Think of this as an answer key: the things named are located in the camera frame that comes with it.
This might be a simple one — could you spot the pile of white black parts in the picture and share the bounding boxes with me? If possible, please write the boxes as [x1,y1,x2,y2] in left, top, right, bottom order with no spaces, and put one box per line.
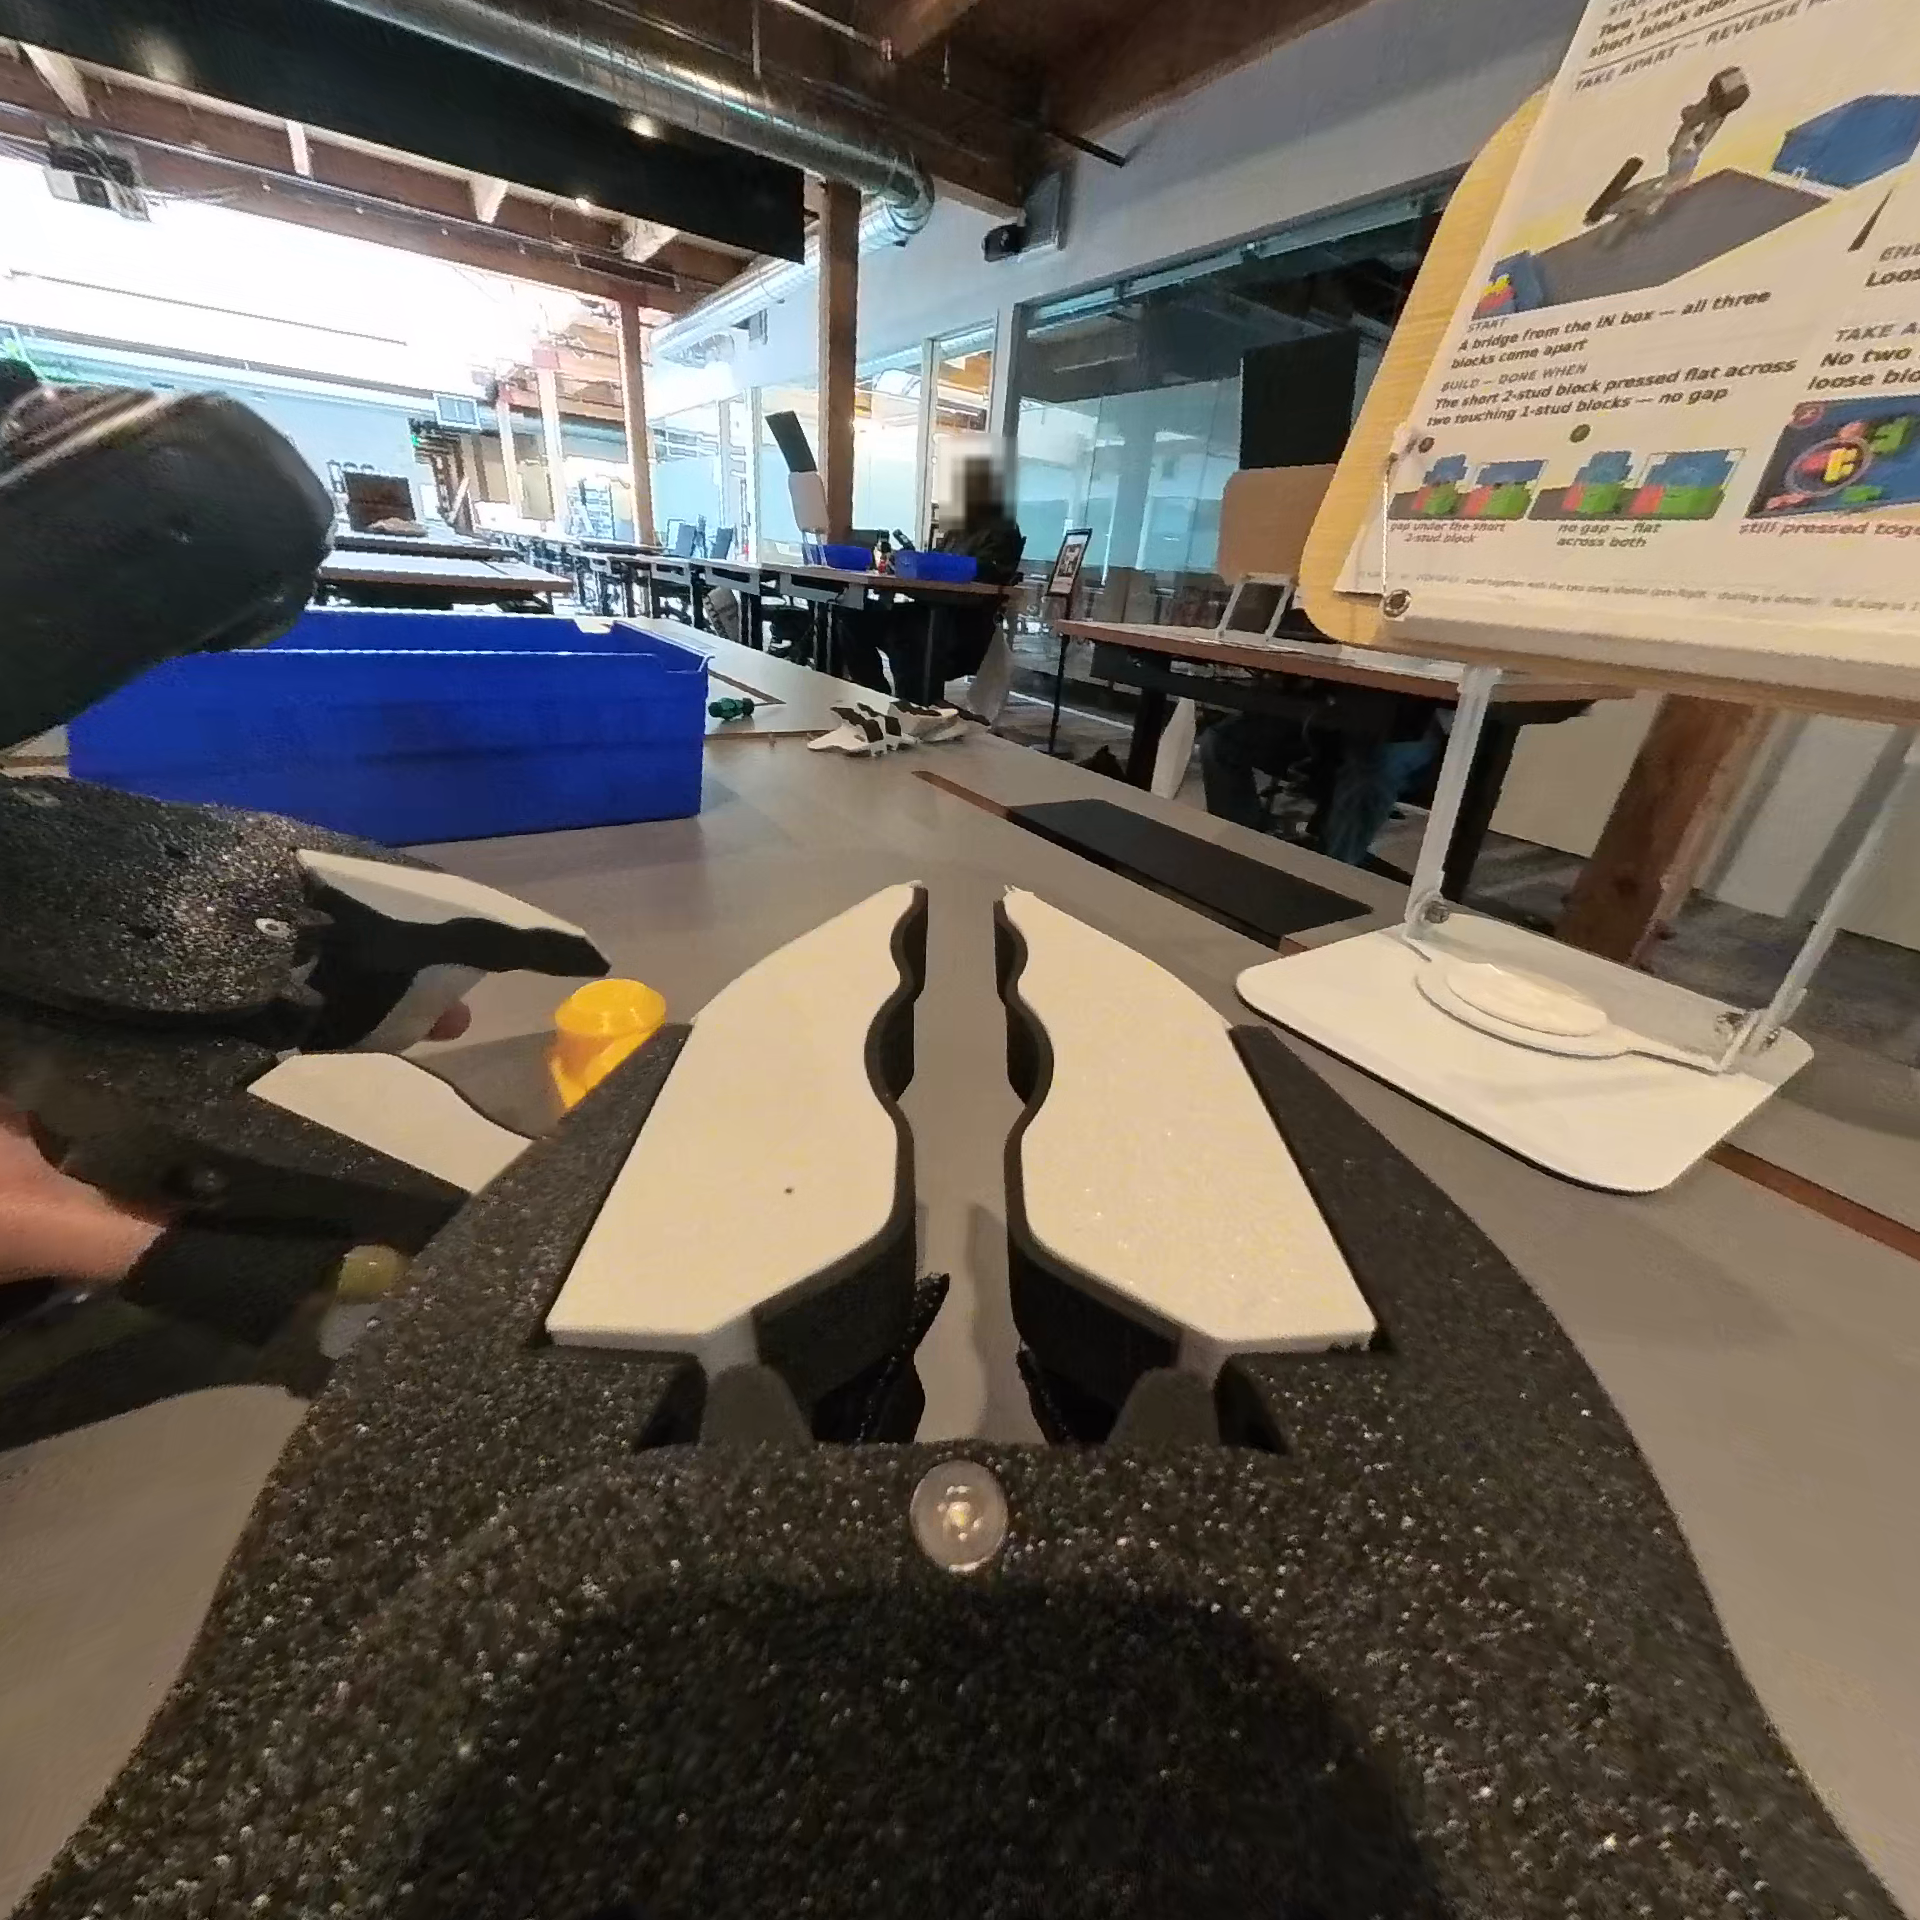
[806,696,992,756]

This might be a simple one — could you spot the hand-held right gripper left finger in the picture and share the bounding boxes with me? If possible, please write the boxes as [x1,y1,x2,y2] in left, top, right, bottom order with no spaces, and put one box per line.
[541,881,931,1419]

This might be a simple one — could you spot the small black framed sign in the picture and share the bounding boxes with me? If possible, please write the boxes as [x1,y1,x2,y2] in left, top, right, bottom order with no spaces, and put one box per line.
[1042,528,1100,752]

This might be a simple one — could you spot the wooden background table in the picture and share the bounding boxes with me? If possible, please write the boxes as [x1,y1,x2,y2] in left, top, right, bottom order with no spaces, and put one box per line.
[1054,617,1629,901]
[755,561,1022,691]

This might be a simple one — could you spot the printed instruction sheet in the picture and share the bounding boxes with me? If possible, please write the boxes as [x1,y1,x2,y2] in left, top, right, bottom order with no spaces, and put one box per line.
[1380,0,1920,670]

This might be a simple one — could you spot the wooden column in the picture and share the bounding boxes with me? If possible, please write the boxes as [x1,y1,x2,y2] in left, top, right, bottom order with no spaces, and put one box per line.
[815,176,861,546]
[617,300,659,546]

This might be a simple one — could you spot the row of background tables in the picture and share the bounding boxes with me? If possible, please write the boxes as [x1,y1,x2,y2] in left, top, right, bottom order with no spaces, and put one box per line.
[318,516,759,639]

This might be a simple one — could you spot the black rectangular mat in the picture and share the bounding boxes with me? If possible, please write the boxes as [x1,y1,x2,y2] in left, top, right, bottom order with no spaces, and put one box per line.
[1004,798,1374,950]

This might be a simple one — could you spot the instruction sheet on stand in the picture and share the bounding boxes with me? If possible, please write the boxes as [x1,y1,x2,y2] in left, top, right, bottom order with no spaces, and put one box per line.
[1235,74,1920,1198]

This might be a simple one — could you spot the blue plastic bin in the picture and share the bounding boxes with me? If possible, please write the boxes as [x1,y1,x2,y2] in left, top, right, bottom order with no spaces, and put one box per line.
[66,606,709,849]

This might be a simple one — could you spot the tan board panel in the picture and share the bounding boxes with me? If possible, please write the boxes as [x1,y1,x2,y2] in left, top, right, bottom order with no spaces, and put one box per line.
[1217,464,1339,593]

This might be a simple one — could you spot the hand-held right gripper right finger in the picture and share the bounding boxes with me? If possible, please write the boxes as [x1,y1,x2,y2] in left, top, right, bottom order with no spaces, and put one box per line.
[992,884,1380,1419]

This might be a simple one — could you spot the wooden post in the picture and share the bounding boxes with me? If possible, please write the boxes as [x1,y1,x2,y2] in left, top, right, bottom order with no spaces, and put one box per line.
[1560,696,1771,961]

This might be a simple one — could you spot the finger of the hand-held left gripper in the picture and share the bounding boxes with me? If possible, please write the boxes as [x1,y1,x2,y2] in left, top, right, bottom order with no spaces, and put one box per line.
[244,1046,538,1193]
[295,846,612,1056]

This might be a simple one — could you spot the person's left hand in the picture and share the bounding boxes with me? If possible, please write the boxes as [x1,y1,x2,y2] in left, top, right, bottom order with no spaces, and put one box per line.
[0,1112,164,1288]

